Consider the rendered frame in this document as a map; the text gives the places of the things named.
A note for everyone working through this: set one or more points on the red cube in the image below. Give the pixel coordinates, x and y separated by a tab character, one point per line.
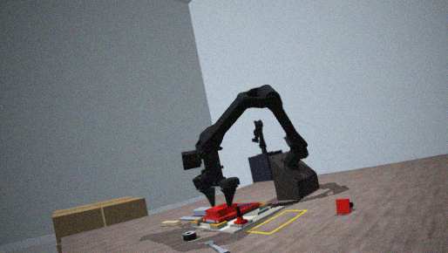
343	206

